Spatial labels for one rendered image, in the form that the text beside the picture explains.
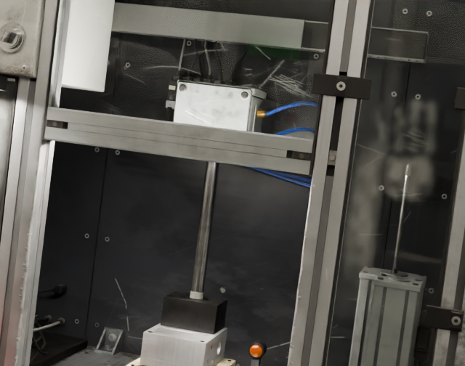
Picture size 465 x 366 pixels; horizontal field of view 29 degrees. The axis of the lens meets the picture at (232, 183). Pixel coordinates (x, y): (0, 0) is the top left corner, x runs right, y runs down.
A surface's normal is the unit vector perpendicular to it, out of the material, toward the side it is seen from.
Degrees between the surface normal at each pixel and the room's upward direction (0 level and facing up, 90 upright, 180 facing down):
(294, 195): 90
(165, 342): 90
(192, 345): 90
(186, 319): 90
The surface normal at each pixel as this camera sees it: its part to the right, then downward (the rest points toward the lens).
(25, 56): -0.25, 0.02
